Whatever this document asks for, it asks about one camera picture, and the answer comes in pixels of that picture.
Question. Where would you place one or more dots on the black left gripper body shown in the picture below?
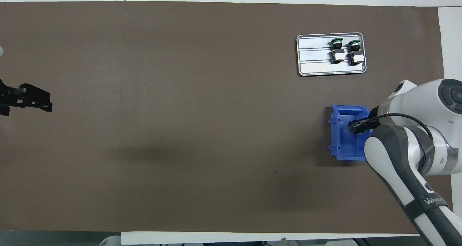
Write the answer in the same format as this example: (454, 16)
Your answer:
(9, 97)

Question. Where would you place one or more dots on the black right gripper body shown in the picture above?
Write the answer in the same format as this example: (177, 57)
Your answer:
(375, 114)

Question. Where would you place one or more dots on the blue plastic bin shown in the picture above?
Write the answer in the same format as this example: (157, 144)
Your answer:
(341, 145)

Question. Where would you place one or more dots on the grey metal tray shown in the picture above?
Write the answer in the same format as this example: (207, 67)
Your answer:
(314, 67)

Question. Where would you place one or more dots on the brown paper mat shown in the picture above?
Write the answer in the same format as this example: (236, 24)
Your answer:
(216, 130)

